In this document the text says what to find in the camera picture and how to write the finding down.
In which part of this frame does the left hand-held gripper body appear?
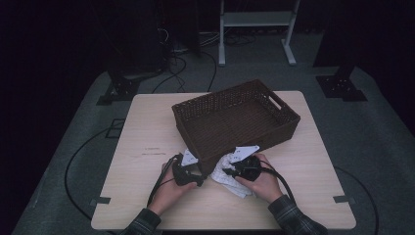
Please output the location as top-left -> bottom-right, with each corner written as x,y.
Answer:
171,148 -> 200,187

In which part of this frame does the black stand base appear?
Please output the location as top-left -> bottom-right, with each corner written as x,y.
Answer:
315,66 -> 368,103
96,70 -> 145,106

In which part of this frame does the person's right hand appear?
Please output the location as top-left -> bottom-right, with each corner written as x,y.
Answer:
234,153 -> 284,205

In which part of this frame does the brown woven basket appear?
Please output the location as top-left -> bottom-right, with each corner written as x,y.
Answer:
171,78 -> 301,177

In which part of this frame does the white cable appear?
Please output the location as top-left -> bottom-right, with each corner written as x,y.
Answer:
172,30 -> 223,54

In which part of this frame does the white waffle cloth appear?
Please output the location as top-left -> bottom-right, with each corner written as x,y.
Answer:
209,153 -> 255,199

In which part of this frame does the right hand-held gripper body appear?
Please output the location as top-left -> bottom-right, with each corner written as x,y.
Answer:
229,145 -> 262,183

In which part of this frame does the black tape square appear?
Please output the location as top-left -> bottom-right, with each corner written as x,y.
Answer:
104,117 -> 126,139

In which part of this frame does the person's left hand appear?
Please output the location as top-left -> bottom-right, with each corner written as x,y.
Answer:
148,162 -> 199,216

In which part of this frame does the grey tape strip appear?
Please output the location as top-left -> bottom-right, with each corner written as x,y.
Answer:
90,196 -> 112,208
333,195 -> 356,205

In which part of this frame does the right hand-held gripper cable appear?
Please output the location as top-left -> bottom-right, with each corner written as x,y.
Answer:
257,165 -> 297,205

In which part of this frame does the left hand-held gripper cable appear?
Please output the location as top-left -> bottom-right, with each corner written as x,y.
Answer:
146,153 -> 182,207

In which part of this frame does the tangle of dark cables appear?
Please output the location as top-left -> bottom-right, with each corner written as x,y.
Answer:
224,32 -> 257,47

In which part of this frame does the white metal stand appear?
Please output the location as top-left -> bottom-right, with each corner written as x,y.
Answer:
217,0 -> 301,68

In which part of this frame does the hand-held gripper cable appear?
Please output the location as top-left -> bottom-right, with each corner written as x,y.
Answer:
257,165 -> 297,205
146,153 -> 182,207

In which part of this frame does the black floor cable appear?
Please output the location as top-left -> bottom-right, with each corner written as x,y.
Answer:
64,126 -> 114,221
333,165 -> 380,235
200,50 -> 218,93
151,53 -> 188,94

